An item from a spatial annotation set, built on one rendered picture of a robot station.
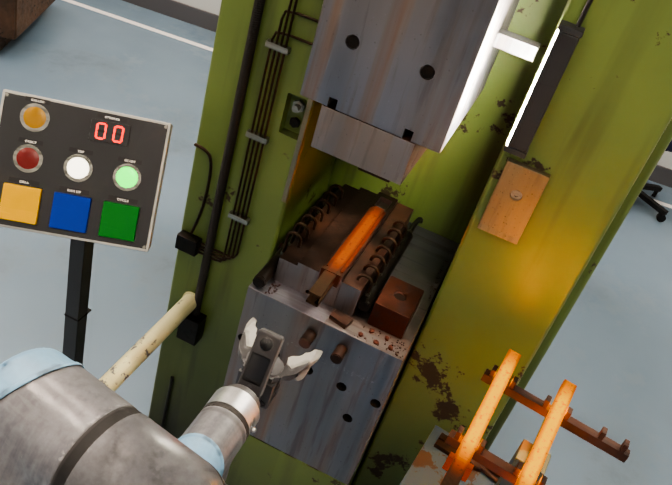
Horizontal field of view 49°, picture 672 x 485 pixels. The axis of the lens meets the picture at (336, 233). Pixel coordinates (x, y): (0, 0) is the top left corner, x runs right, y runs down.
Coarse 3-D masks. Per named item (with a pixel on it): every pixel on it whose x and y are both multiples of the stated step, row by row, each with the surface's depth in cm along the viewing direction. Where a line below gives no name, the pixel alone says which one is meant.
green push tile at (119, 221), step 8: (104, 208) 154; (112, 208) 154; (120, 208) 154; (128, 208) 154; (136, 208) 155; (104, 216) 154; (112, 216) 154; (120, 216) 154; (128, 216) 155; (136, 216) 155; (104, 224) 154; (112, 224) 154; (120, 224) 154; (128, 224) 155; (136, 224) 155; (104, 232) 154; (112, 232) 154; (120, 232) 155; (128, 232) 155; (128, 240) 155
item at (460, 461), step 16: (512, 352) 156; (512, 368) 152; (496, 384) 147; (496, 400) 143; (480, 416) 138; (480, 432) 135; (464, 448) 131; (448, 464) 128; (464, 464) 126; (448, 480) 123; (464, 480) 128
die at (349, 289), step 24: (360, 192) 195; (336, 216) 184; (360, 216) 185; (384, 216) 186; (408, 216) 191; (312, 240) 173; (336, 240) 173; (288, 264) 164; (312, 264) 163; (360, 264) 168; (336, 288) 162; (360, 288) 161
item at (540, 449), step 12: (564, 384) 152; (564, 396) 149; (552, 408) 145; (564, 408) 146; (552, 420) 142; (540, 432) 139; (552, 432) 140; (540, 444) 136; (528, 456) 135; (540, 456) 134; (528, 468) 131; (540, 468) 132; (528, 480) 129
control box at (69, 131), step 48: (0, 144) 149; (48, 144) 151; (96, 144) 153; (144, 144) 154; (0, 192) 150; (48, 192) 152; (96, 192) 154; (144, 192) 155; (96, 240) 155; (144, 240) 156
